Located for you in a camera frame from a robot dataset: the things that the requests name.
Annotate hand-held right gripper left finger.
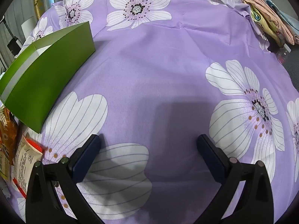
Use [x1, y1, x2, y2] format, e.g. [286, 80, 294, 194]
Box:
[25, 134, 104, 224]

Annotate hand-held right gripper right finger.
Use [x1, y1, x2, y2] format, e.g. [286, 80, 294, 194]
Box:
[197, 134, 274, 224]

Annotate white red snack packet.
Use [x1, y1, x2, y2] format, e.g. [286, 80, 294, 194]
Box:
[12, 132, 46, 197]

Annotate orange snack packet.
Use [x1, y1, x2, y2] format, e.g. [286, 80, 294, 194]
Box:
[0, 106, 19, 182]

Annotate green cardboard box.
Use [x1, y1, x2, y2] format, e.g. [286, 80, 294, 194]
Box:
[0, 21, 96, 134]

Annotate purple floral bedsheet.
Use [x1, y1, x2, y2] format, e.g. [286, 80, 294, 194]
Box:
[12, 0, 299, 224]

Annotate grey sofa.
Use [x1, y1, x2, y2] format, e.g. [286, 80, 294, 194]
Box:
[281, 51, 299, 84]

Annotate black upright vacuum cleaner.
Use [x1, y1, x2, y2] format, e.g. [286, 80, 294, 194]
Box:
[0, 15, 22, 59]

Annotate white board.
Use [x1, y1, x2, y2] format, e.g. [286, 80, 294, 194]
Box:
[21, 16, 38, 40]

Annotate yellow patterned cloth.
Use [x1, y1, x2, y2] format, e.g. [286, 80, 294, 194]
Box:
[250, 5, 285, 47]

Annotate grey curtain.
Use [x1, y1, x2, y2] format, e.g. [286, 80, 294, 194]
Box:
[0, 0, 34, 59]

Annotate pink folded cloth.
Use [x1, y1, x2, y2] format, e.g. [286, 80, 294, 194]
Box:
[225, 0, 299, 45]

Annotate light blue cloth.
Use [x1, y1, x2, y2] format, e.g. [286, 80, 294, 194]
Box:
[257, 0, 299, 31]

